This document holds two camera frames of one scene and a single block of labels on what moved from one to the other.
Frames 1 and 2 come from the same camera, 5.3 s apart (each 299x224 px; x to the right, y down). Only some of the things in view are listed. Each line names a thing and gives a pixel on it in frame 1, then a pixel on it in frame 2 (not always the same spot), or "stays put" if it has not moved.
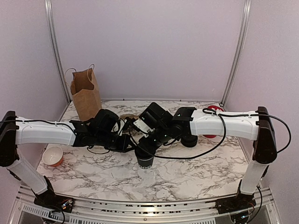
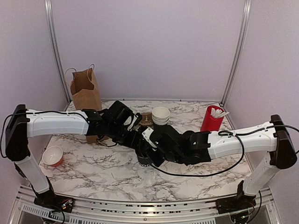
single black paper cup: [145, 164] stays put
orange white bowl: [53, 156] stays put
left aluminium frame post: [48, 5] stays put
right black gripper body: [161, 137] -> [168, 157]
